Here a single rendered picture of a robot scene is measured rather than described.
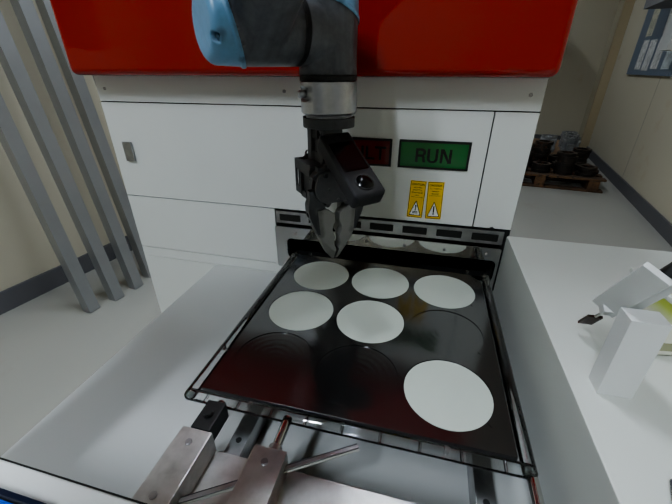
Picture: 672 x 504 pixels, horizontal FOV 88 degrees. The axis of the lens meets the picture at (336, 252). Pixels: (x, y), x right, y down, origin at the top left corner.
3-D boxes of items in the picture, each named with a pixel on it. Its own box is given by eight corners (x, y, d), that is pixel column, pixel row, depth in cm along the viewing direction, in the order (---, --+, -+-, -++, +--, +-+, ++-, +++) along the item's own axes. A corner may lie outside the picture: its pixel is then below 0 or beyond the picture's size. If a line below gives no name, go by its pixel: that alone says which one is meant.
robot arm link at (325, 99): (368, 81, 45) (308, 82, 41) (366, 119, 47) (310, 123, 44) (341, 80, 51) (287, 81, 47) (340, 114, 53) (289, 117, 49)
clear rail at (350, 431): (190, 392, 42) (187, 383, 41) (534, 470, 34) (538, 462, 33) (182, 401, 41) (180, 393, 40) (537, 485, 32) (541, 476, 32)
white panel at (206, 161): (151, 250, 90) (102, 74, 71) (491, 295, 72) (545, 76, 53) (142, 255, 87) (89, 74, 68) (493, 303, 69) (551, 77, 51)
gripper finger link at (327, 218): (321, 245, 61) (320, 194, 56) (337, 260, 56) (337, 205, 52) (305, 249, 59) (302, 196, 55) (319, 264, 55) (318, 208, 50)
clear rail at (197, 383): (294, 255, 73) (293, 249, 72) (300, 256, 72) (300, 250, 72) (182, 401, 41) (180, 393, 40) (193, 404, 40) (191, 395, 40)
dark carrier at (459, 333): (299, 256, 71) (299, 253, 71) (479, 278, 64) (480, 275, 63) (202, 390, 41) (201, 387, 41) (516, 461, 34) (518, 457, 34)
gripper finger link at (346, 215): (338, 241, 62) (338, 191, 58) (354, 256, 57) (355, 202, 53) (321, 245, 61) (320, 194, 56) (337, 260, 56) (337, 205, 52)
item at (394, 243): (280, 262, 79) (277, 222, 74) (490, 288, 69) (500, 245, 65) (277, 265, 77) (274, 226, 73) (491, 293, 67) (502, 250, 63)
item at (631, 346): (569, 349, 37) (616, 236, 31) (611, 356, 37) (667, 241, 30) (591, 395, 32) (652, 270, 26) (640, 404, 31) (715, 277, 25)
